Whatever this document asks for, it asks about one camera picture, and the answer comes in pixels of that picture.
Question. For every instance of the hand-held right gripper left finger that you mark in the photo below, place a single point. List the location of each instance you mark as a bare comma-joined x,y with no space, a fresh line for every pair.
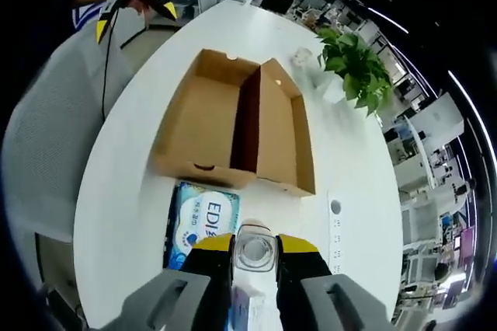
198,296

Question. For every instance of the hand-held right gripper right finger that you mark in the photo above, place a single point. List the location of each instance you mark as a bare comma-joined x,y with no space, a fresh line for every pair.
312,304

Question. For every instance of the small grey printed carton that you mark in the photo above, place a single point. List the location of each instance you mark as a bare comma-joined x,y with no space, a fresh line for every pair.
248,311

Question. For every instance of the blue white wet wipes pack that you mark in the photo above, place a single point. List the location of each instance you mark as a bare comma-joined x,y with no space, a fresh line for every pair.
202,214

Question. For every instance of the brown cardboard shoe box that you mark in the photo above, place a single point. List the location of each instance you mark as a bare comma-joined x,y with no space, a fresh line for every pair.
202,121

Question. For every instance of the dark desk monitor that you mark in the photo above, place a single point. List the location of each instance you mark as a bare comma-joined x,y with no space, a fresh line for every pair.
275,1

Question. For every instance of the grey mesh office chair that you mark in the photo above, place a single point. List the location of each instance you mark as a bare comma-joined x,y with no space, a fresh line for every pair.
50,133

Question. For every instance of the white patterned paper cup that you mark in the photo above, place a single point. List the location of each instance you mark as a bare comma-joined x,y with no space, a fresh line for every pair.
301,56

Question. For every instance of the purple lit monitor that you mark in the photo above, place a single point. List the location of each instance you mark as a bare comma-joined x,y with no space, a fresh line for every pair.
468,245

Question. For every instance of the green potted plant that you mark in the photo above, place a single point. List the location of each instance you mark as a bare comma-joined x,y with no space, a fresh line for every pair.
357,70

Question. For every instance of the long curved ceiling light strip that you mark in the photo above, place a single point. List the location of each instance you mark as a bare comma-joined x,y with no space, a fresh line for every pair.
475,102

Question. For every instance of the blue white wall poster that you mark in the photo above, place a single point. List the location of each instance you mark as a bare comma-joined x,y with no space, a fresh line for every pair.
83,16

